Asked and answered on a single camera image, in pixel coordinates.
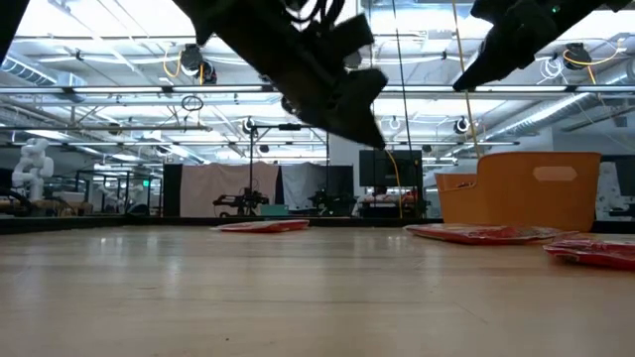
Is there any black aluminium table frame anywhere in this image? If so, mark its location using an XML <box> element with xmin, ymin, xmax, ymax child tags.
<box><xmin>0</xmin><ymin>215</ymin><xmax>635</xmax><ymax>236</ymax></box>

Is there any black camera stand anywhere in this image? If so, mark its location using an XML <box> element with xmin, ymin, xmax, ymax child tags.
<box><xmin>246</xmin><ymin>122</ymin><xmax>331</xmax><ymax>219</ymax></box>

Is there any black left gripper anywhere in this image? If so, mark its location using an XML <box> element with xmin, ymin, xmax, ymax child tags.
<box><xmin>257</xmin><ymin>13</ymin><xmax>391</xmax><ymax>150</ymax></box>

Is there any black background screen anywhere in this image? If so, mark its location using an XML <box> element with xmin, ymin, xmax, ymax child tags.
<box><xmin>358</xmin><ymin>149</ymin><xmax>425</xmax><ymax>188</ymax></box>

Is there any red popcorn bag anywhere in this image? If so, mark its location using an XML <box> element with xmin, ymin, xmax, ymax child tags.
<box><xmin>211</xmin><ymin>218</ymin><xmax>312</xmax><ymax>234</ymax></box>
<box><xmin>404</xmin><ymin>222</ymin><xmax>579</xmax><ymax>247</ymax></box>
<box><xmin>543</xmin><ymin>237</ymin><xmax>635</xmax><ymax>273</ymax></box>

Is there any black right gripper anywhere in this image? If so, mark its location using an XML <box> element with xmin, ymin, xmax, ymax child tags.
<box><xmin>451</xmin><ymin>0</ymin><xmax>565</xmax><ymax>93</ymax></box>

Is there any orange plastic basket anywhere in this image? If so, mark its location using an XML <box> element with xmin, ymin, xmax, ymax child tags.
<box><xmin>435</xmin><ymin>151</ymin><xmax>603</xmax><ymax>233</ymax></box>

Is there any white curtain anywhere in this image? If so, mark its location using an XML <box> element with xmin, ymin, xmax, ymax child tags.
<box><xmin>280</xmin><ymin>162</ymin><xmax>328</xmax><ymax>212</ymax></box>

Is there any black upright panel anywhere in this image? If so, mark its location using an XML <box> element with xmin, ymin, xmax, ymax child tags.
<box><xmin>162</xmin><ymin>163</ymin><xmax>184</xmax><ymax>218</ymax></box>

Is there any pink curtain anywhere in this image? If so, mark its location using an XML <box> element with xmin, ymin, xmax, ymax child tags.
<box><xmin>179</xmin><ymin>161</ymin><xmax>282</xmax><ymax>218</ymax></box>

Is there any black background robot rig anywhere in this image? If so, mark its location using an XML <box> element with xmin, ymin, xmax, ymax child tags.
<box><xmin>212</xmin><ymin>187</ymin><xmax>272</xmax><ymax>218</ymax></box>

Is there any yellow hanging cable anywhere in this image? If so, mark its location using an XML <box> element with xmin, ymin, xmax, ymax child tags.
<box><xmin>449</xmin><ymin>0</ymin><xmax>482</xmax><ymax>160</ymax></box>

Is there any black ceiling cable reel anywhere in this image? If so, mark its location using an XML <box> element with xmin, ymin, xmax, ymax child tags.
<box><xmin>564</xmin><ymin>42</ymin><xmax>592</xmax><ymax>65</ymax></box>
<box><xmin>178</xmin><ymin>43</ymin><xmax>205</xmax><ymax>73</ymax></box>

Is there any long ceiling light strip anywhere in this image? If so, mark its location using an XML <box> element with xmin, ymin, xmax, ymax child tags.
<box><xmin>0</xmin><ymin>83</ymin><xmax>635</xmax><ymax>95</ymax></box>

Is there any yellow curved background cable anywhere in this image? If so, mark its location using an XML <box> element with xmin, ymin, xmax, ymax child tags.
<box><xmin>384</xmin><ymin>150</ymin><xmax>404</xmax><ymax>219</ymax></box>

